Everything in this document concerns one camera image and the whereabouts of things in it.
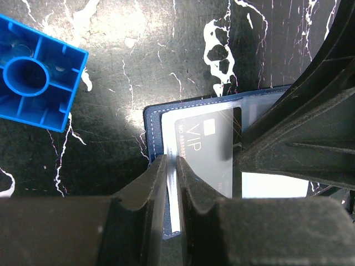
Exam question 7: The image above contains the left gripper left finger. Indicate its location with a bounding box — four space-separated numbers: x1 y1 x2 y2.
1 155 168 265

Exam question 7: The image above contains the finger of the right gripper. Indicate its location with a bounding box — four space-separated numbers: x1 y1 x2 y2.
235 1 354 189

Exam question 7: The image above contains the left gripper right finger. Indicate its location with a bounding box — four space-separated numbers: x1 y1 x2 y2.
176 157 354 265

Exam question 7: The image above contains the black VIP credit card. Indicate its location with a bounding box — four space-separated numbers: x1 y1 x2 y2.
175 107 242 198

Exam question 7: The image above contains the blue leather card holder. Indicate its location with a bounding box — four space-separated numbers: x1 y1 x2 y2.
144 86 308 240

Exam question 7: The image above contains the small blue toy brick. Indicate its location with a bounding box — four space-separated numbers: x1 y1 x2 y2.
1 15 88 132

